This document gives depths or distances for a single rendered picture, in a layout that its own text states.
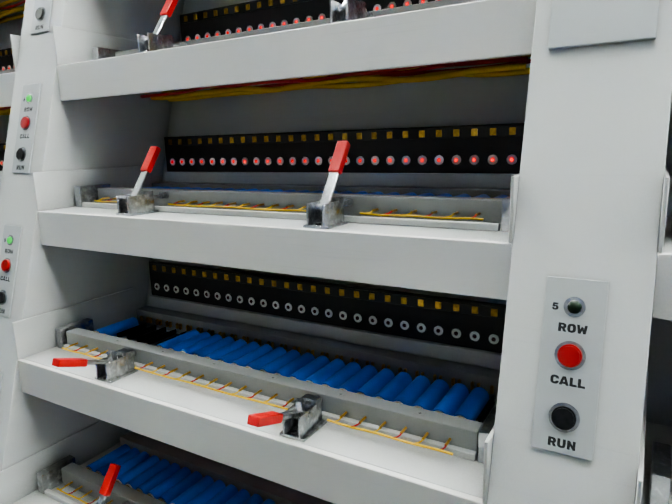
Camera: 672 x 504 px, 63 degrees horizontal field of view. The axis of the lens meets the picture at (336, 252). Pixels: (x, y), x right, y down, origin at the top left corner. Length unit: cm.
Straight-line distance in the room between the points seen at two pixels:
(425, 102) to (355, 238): 28
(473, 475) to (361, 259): 20
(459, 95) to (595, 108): 28
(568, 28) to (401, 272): 22
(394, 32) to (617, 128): 21
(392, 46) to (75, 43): 49
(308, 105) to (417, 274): 39
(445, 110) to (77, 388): 55
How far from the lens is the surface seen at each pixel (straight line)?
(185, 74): 66
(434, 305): 62
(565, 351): 42
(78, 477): 86
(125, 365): 70
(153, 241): 64
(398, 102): 72
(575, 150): 43
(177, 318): 82
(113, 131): 88
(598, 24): 46
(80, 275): 85
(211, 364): 64
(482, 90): 68
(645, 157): 43
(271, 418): 48
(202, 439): 59
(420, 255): 45
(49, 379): 78
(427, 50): 50
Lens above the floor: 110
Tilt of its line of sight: 2 degrees up
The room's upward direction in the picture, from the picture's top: 6 degrees clockwise
